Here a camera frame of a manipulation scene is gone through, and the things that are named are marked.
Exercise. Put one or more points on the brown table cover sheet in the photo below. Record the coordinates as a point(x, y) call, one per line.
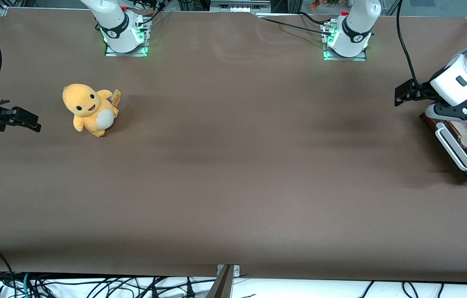
point(233, 165)

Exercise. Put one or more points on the grey metal pole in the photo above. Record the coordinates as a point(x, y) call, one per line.
point(223, 285)

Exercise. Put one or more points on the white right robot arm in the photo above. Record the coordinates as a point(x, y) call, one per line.
point(115, 25)

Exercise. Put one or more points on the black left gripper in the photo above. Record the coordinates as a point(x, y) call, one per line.
point(423, 90)

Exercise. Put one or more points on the grey equipment box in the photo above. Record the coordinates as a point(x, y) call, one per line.
point(239, 6)

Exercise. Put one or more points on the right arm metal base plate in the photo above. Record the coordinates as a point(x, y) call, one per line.
point(134, 53)

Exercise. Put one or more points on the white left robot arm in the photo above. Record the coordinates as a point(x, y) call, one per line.
point(353, 29)

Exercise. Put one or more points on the silver metal bracket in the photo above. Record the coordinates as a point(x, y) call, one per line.
point(237, 270)

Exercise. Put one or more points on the orange toy figure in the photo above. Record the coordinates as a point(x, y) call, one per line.
point(315, 5)

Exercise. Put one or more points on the white floor sheet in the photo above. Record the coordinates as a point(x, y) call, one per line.
point(299, 289)

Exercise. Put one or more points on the yellow plush toy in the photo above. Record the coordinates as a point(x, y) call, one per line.
point(88, 107)

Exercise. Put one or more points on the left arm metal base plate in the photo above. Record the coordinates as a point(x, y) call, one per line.
point(357, 58)

